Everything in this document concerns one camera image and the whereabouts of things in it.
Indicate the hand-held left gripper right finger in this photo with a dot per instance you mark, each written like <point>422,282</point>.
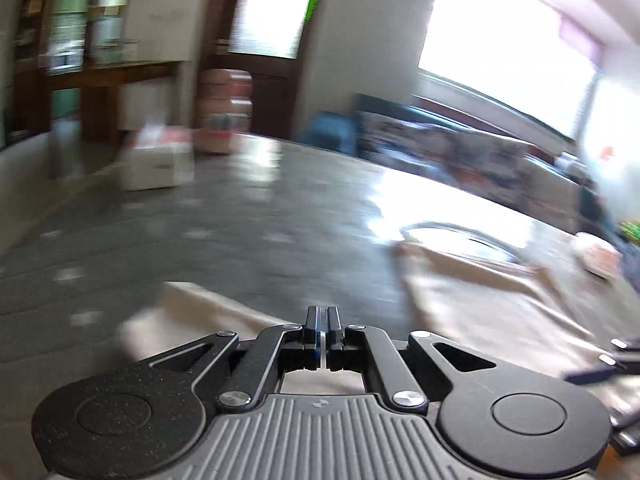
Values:
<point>333,332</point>

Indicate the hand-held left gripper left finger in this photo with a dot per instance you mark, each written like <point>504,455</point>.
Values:
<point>314,332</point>

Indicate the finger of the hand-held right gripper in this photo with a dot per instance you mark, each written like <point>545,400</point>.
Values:
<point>590,374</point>
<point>627,430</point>

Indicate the cream garment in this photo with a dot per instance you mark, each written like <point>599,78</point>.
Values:
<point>475,300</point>

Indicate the pink white tissue pack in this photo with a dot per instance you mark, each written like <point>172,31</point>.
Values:
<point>597,257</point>

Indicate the green bowl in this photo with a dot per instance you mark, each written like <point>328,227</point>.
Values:
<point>632,230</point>

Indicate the round black hotplate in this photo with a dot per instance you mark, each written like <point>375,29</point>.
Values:
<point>465,242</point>

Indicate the plain grey cushion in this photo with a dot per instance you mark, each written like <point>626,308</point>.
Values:
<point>552,195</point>

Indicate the wide butterfly print cushion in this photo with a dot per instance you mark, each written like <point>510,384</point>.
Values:
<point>405,145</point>

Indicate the blue sofa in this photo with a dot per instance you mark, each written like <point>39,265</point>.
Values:
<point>325,127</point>

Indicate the square butterfly print cushion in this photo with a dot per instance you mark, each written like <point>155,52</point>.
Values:
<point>487,162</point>

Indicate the white tissue box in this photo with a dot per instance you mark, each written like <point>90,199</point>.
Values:
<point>155,165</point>

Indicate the pink cartoon bottle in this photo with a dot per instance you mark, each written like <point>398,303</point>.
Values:
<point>225,115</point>

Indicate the dark wooden glass door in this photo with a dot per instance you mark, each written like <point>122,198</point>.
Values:
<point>270,90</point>

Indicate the dark wooden side table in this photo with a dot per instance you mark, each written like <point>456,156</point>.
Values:
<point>110,72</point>

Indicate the window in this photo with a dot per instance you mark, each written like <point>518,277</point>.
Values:
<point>500,35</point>

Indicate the wooden shelf cabinet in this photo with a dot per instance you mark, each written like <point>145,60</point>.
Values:
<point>65,25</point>

